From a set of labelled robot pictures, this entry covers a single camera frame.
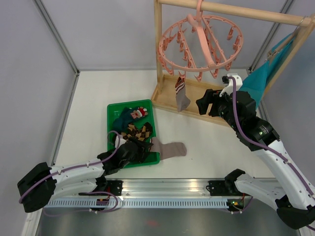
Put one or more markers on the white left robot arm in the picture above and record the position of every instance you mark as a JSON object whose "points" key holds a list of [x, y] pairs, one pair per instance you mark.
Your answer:
{"points": [[106, 163]]}

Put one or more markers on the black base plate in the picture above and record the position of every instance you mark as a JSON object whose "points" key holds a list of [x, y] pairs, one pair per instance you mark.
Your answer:
{"points": [[220, 188], [111, 186]]}

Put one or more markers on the pink hanger clip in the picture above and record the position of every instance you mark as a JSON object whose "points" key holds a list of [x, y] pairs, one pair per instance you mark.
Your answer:
{"points": [[182, 75]]}

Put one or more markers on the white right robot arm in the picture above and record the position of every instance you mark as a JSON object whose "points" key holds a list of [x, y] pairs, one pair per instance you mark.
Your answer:
{"points": [[295, 202]]}

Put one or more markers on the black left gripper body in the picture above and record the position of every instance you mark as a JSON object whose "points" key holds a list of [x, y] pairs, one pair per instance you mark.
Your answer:
{"points": [[138, 156]]}

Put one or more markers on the pink round clip hanger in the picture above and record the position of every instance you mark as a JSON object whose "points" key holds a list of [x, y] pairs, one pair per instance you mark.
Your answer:
{"points": [[212, 51]]}

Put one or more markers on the teal cloth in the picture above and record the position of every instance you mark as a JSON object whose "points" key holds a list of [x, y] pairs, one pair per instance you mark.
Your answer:
{"points": [[257, 81]]}

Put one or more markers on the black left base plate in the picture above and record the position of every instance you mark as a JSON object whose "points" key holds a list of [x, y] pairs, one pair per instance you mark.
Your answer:
{"points": [[111, 186]]}

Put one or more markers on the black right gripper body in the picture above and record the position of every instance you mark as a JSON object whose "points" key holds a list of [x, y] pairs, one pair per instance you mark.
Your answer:
{"points": [[220, 107]]}

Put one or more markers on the brown argyle sock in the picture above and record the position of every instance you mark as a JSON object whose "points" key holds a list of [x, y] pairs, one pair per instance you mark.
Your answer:
{"points": [[141, 134]]}

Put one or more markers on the aluminium mounting rail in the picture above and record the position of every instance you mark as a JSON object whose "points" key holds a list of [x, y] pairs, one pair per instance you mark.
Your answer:
{"points": [[157, 186]]}

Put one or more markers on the wooden hanging rack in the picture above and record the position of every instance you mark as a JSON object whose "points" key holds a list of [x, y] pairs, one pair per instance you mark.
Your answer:
{"points": [[164, 94]]}

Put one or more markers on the green plastic tray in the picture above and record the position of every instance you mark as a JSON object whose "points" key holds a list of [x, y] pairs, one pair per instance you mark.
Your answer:
{"points": [[114, 111]]}

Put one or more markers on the grey sock red striped cuff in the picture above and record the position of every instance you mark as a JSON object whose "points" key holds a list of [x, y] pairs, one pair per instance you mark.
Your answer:
{"points": [[182, 100]]}

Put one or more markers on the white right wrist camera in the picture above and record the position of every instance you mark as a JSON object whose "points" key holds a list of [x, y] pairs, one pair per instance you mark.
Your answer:
{"points": [[229, 80]]}

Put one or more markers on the white slotted cable duct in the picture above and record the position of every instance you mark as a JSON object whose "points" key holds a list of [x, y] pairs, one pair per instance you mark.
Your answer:
{"points": [[140, 203]]}

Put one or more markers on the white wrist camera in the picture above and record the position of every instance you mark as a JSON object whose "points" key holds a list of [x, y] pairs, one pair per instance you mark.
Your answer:
{"points": [[118, 140], [229, 80]]}

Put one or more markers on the dark teal christmas sock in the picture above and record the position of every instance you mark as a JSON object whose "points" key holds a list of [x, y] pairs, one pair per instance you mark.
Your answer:
{"points": [[127, 116]]}

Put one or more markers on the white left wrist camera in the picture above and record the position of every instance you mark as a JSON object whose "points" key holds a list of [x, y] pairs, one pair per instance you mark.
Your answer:
{"points": [[118, 140]]}

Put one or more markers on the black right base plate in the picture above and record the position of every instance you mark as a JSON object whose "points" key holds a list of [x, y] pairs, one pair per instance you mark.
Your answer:
{"points": [[220, 188]]}

